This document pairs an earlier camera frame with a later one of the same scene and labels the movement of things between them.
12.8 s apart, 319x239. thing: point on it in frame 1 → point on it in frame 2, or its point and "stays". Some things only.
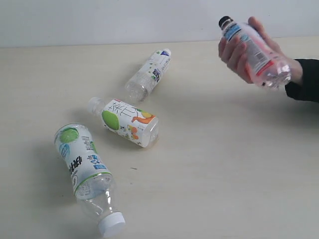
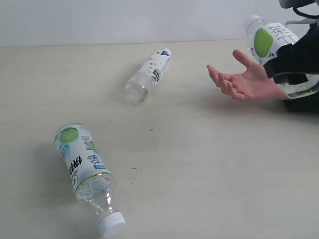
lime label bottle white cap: (90, 178) stays
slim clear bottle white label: (143, 80) stays
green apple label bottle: (137, 126) → (266, 39)
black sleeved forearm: (307, 89) → (310, 103)
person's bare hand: (231, 50) → (253, 83)
